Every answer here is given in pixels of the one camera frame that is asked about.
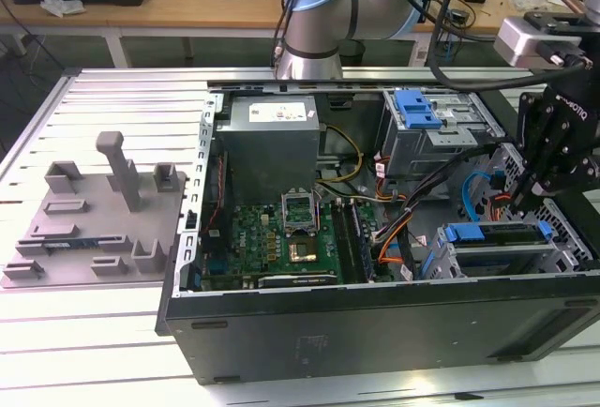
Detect grey parts rack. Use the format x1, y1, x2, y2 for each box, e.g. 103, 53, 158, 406
0, 130, 188, 290

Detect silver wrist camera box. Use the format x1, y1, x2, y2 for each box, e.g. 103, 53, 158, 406
492, 11, 590, 70

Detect yellow wires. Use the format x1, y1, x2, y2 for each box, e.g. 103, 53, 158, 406
314, 125, 365, 188

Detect orange flat wire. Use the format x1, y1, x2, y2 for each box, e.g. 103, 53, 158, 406
374, 231, 408, 266

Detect hard disk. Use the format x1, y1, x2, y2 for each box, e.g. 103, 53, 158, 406
443, 219, 553, 277

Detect wooden desk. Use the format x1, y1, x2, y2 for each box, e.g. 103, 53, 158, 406
0, 0, 600, 69

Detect CPU socket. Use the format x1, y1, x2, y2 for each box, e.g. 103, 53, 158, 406
283, 233, 323, 265

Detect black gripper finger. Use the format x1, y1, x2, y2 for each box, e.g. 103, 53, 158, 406
509, 90, 563, 215
517, 158, 600, 215

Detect orange black power wire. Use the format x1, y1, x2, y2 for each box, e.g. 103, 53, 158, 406
485, 170, 517, 223

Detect black RAM stick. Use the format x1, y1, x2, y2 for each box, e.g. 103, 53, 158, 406
349, 201, 375, 279
330, 198, 358, 284

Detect black cable bundle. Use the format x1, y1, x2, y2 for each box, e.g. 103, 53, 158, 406
372, 142, 501, 244

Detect black expansion card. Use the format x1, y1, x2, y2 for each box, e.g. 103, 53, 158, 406
257, 273, 339, 289

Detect crumpled white paper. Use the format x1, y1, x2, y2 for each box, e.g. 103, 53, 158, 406
39, 0, 86, 18

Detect blue plastic cage latch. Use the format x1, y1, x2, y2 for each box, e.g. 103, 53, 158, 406
394, 90, 444, 129

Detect green motherboard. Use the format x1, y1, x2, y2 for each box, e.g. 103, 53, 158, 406
203, 198, 376, 291

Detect metal socket cover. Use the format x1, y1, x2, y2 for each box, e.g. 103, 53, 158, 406
279, 188, 317, 237

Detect thin metal locking lever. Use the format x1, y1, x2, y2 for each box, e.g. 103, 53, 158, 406
314, 188, 325, 234

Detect metal disk bay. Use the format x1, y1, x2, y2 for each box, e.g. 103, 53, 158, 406
421, 219, 587, 281

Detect thick black camera cable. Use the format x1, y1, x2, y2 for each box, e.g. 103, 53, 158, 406
424, 0, 559, 95

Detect RAM stick with blue label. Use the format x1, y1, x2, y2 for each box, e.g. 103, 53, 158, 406
41, 236, 102, 248

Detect grey power supply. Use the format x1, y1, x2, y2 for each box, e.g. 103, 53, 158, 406
214, 95, 321, 192

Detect blue data wire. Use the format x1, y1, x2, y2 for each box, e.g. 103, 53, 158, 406
461, 170, 498, 223

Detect white barcode label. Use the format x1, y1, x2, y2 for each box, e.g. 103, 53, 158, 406
412, 42, 432, 67

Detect black PC case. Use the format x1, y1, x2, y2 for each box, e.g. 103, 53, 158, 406
154, 78, 600, 385

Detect metal drive cage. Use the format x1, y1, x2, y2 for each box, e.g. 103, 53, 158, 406
379, 89, 505, 178

